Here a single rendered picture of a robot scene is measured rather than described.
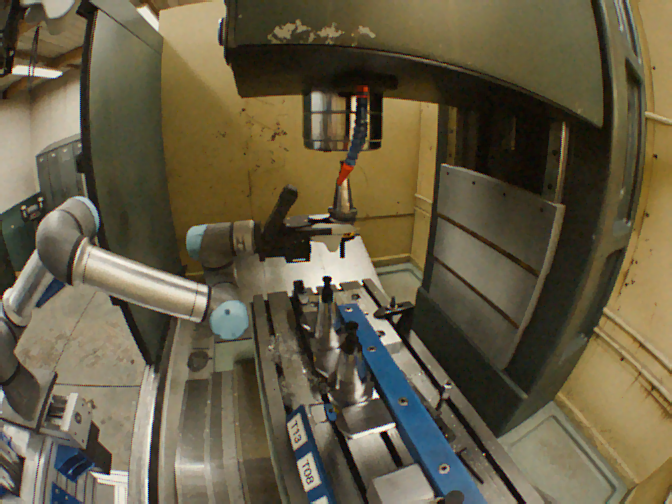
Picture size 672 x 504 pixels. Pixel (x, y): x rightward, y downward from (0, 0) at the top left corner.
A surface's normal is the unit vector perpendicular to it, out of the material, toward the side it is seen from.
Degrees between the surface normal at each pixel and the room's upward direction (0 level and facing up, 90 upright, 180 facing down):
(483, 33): 90
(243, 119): 90
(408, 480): 0
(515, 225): 90
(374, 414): 0
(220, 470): 8
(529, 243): 90
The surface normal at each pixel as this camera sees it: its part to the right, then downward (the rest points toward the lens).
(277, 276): 0.07, -0.65
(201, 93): 0.29, 0.40
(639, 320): -0.96, 0.12
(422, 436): 0.00, -0.90
